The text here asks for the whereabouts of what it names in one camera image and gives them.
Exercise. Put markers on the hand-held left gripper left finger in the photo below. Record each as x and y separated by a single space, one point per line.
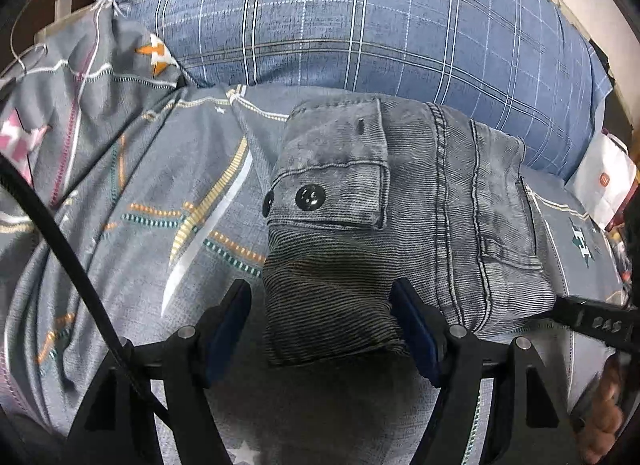
231 325

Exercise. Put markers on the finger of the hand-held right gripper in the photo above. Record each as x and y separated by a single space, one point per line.
595 320

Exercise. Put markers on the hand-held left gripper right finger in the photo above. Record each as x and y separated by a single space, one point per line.
415 330

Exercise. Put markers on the person's right hand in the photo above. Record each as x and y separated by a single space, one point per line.
602 405

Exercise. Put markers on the white paper bag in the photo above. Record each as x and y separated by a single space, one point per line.
602 185

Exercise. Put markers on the grey patterned bed sheet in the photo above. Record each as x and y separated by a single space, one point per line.
130 225

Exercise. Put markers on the blue plaid pillow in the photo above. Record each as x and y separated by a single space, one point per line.
350 30

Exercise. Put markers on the white charger adapter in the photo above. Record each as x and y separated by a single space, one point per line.
63 6

